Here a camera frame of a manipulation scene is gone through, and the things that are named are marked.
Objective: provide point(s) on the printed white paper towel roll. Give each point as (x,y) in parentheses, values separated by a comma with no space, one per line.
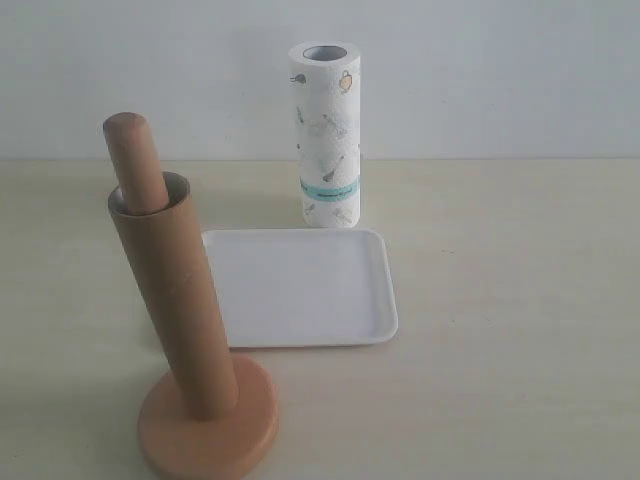
(325,81)

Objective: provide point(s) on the white rectangular tray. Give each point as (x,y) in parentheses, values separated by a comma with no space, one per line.
(300,288)

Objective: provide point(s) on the brown cardboard tube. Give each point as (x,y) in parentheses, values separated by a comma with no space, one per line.
(167,256)

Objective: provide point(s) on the wooden paper towel holder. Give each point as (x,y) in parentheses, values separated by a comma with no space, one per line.
(176,445)

